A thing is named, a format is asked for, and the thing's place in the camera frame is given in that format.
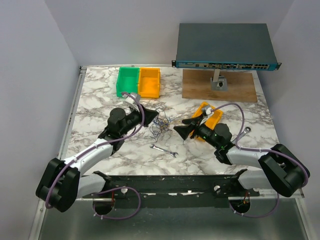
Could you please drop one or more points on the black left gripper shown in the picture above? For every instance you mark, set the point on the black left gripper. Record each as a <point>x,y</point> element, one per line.
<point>149,115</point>

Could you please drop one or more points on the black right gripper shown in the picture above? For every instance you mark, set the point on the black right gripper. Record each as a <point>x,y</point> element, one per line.
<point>184,130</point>

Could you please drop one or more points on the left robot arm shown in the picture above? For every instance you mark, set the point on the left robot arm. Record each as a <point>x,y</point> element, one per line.
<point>63,181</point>

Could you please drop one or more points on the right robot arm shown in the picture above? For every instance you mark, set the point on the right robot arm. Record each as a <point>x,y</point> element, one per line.
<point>276,168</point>

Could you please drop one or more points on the loose yellow plastic bin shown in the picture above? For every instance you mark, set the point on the loose yellow plastic bin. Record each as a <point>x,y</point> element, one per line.
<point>213,119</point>

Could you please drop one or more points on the small silver open-end wrench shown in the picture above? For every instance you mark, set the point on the small silver open-end wrench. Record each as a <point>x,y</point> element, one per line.
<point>172,153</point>

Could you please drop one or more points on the orange plastic bin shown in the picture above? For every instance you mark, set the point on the orange plastic bin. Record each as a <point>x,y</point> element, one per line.
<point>149,82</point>

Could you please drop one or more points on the green plastic bin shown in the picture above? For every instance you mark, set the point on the green plastic bin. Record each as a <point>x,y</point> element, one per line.
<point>127,80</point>

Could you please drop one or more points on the silver ratchet wrench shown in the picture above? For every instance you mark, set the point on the silver ratchet wrench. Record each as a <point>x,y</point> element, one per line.
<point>246,131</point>

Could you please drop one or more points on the wooden base board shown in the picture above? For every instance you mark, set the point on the wooden base board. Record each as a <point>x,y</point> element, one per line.
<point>196,85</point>

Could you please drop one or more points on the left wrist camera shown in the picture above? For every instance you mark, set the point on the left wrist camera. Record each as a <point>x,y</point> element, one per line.
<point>132,100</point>

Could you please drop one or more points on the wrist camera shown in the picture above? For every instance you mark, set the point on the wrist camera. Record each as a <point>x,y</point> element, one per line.
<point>207,111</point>
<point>132,100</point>

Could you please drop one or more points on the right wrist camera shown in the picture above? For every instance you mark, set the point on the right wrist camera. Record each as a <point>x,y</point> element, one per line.
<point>207,111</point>

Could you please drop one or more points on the grey switch stand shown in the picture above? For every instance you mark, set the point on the grey switch stand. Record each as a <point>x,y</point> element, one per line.
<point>218,82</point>

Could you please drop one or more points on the black mounting rail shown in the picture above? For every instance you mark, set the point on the black mounting rail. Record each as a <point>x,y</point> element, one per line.
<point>169,191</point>

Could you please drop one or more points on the blue network switch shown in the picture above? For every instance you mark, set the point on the blue network switch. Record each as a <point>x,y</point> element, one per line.
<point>225,46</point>

